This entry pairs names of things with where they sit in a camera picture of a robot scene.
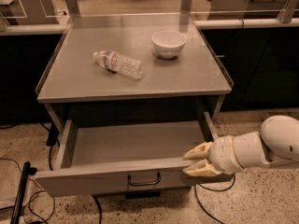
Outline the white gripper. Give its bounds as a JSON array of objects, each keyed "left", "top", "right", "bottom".
[{"left": 183, "top": 135, "right": 243, "bottom": 177}]

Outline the grey top drawer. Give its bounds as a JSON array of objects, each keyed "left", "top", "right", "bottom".
[{"left": 36, "top": 114, "right": 232, "bottom": 197}]

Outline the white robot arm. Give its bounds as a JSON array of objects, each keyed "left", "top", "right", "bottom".
[{"left": 183, "top": 115, "right": 299, "bottom": 177}]

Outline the grey drawer cabinet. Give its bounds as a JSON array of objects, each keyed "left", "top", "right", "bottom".
[{"left": 36, "top": 14, "right": 232, "bottom": 197}]

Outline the white ceramic bowl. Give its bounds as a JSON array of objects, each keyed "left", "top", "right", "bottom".
[{"left": 151, "top": 30, "right": 187, "bottom": 59}]

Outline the clear plastic water bottle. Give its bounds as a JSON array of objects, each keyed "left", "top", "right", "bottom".
[{"left": 93, "top": 50, "right": 144, "bottom": 80}]

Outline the background desk right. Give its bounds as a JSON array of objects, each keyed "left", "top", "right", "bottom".
[{"left": 208, "top": 0, "right": 287, "bottom": 20}]

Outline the background desk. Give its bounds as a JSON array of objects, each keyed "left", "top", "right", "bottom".
[
  {"left": 208, "top": 0, "right": 287, "bottom": 20},
  {"left": 0, "top": 0, "right": 58, "bottom": 25}
]

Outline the black pole on floor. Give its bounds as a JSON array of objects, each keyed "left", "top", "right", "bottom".
[{"left": 10, "top": 161, "right": 34, "bottom": 224}]

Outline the background desk left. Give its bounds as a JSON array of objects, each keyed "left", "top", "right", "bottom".
[{"left": 0, "top": 0, "right": 58, "bottom": 25}]

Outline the black floor cable right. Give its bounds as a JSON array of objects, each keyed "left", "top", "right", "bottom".
[{"left": 193, "top": 175, "right": 236, "bottom": 224}]

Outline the black floor cable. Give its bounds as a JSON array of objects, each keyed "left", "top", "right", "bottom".
[
  {"left": 193, "top": 175, "right": 236, "bottom": 224},
  {"left": 46, "top": 131, "right": 103, "bottom": 224}
]

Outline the black floor cable left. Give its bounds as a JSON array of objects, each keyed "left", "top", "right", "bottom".
[{"left": 46, "top": 131, "right": 103, "bottom": 224}]

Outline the thin black cable loop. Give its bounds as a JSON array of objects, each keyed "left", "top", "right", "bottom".
[{"left": 0, "top": 157, "right": 56, "bottom": 224}]

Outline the left metal post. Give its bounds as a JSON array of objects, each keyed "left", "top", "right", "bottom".
[{"left": 65, "top": 0, "right": 80, "bottom": 16}]

